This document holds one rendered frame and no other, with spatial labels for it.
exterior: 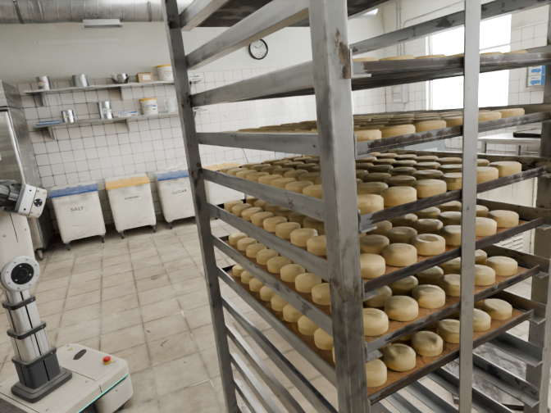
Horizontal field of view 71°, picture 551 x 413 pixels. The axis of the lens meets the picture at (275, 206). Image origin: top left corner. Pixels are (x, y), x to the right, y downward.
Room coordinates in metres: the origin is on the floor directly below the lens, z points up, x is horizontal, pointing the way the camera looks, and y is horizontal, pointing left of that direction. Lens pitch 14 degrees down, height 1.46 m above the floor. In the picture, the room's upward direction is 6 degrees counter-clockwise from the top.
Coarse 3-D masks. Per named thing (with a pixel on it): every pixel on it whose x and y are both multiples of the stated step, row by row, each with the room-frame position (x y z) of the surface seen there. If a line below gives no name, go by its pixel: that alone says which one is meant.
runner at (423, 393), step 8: (416, 384) 0.91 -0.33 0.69; (408, 392) 0.90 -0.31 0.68; (416, 392) 0.89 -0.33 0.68; (424, 392) 0.88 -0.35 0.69; (432, 392) 0.86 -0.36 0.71; (424, 400) 0.86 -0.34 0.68; (432, 400) 0.86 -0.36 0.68; (440, 400) 0.84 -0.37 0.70; (432, 408) 0.83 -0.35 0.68; (440, 408) 0.83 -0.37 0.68; (448, 408) 0.82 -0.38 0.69; (456, 408) 0.80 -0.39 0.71
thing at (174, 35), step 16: (176, 0) 0.99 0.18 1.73; (176, 16) 0.99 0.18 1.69; (176, 32) 0.98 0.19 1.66; (176, 48) 0.98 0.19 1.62; (176, 64) 0.98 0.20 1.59; (176, 80) 0.98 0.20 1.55; (176, 96) 1.00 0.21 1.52; (192, 112) 0.99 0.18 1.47; (192, 128) 0.99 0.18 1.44; (192, 144) 0.98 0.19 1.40; (192, 160) 0.98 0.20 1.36; (192, 176) 0.98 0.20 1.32; (192, 192) 0.99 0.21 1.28; (208, 224) 0.99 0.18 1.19; (208, 240) 0.98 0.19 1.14; (208, 256) 0.98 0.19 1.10; (208, 272) 0.98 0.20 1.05; (208, 288) 0.98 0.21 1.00; (224, 320) 0.99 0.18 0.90; (224, 336) 0.99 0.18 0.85; (224, 352) 0.98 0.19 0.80; (224, 368) 0.98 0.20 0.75; (224, 384) 0.98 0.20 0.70
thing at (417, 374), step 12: (528, 312) 0.63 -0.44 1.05; (504, 324) 0.60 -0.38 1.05; (516, 324) 0.62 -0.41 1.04; (480, 336) 0.60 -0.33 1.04; (492, 336) 0.59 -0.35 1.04; (444, 360) 0.53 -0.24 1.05; (420, 372) 0.51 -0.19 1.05; (396, 384) 0.49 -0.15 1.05; (408, 384) 0.50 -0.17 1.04; (372, 396) 0.47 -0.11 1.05; (384, 396) 0.48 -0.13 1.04
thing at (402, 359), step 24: (264, 288) 0.83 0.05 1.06; (288, 312) 0.71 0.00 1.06; (456, 312) 0.66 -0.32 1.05; (480, 312) 0.64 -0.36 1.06; (504, 312) 0.63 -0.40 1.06; (312, 336) 0.65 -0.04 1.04; (408, 336) 0.60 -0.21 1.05; (432, 336) 0.58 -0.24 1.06; (456, 336) 0.58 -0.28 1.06; (384, 360) 0.55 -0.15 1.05; (408, 360) 0.53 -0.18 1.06; (432, 360) 0.55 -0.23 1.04; (384, 384) 0.50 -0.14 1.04
